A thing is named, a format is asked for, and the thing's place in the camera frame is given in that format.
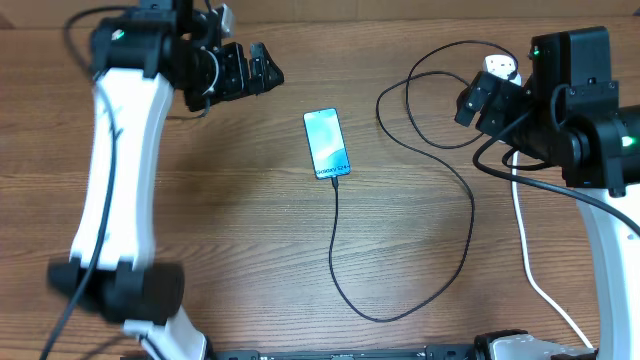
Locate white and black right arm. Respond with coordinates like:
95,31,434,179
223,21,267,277
455,26,639,359

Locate black USB charging cable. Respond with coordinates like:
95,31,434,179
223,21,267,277
327,39,520,324

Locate white USB charger adapter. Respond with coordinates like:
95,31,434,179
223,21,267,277
488,68,522,86

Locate white power strip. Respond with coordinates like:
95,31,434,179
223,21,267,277
476,54,526,137

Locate black Samsung Galaxy smartphone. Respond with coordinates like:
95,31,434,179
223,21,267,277
303,108,351,180

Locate white power strip cord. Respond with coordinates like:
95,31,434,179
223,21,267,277
509,149,596,350

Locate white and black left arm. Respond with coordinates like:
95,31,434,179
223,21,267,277
47,0,284,359

